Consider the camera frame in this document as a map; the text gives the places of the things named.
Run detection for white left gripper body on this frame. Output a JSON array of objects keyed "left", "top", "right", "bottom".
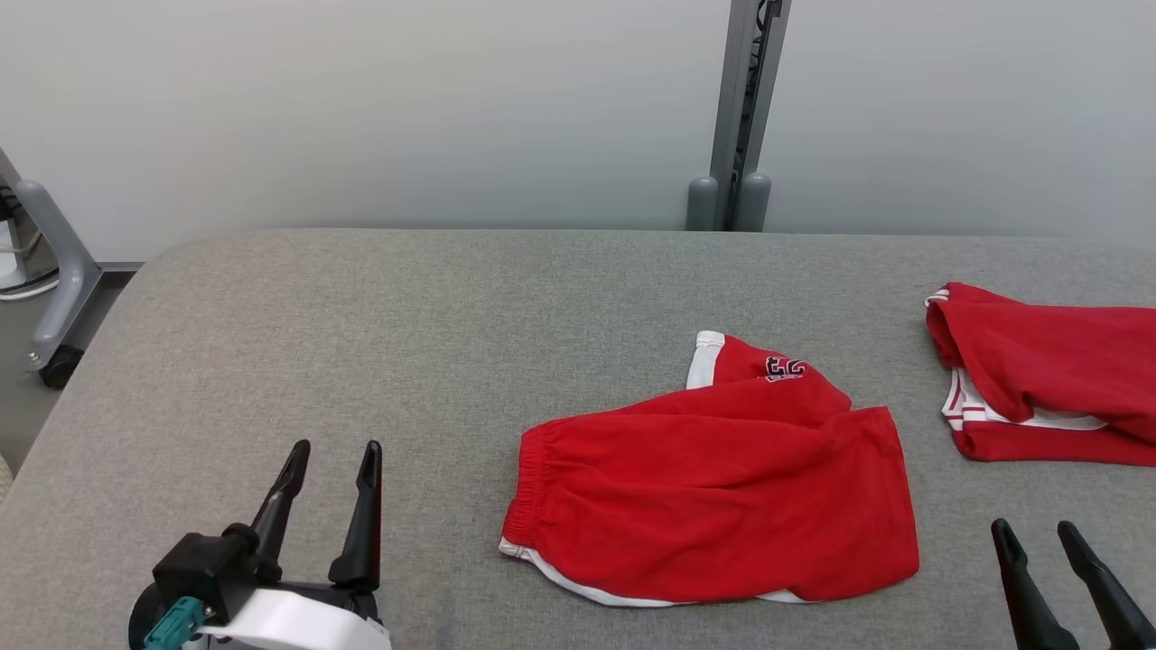
[{"left": 194, "top": 582, "right": 393, "bottom": 650}]

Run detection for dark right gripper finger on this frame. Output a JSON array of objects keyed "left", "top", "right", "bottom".
[
  {"left": 1057, "top": 520, "right": 1156, "bottom": 650},
  {"left": 991, "top": 518, "right": 1081, "bottom": 650}
]

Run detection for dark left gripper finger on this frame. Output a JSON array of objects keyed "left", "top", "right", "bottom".
[
  {"left": 248, "top": 440, "right": 312, "bottom": 580},
  {"left": 328, "top": 440, "right": 383, "bottom": 593}
]

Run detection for red white basketball jersey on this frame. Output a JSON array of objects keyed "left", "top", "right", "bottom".
[{"left": 924, "top": 282, "right": 1156, "bottom": 468}]

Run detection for red shorts with white trim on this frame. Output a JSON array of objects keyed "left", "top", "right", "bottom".
[{"left": 499, "top": 330, "right": 920, "bottom": 608}]

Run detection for left black cable teal plug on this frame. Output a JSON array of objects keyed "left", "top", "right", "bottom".
[{"left": 143, "top": 596, "right": 208, "bottom": 650}]

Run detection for grey frame leg with caster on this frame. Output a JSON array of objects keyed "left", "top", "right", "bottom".
[{"left": 0, "top": 149, "right": 145, "bottom": 390}]

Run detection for grey partition post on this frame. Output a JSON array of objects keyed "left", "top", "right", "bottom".
[{"left": 685, "top": 0, "right": 793, "bottom": 233}]

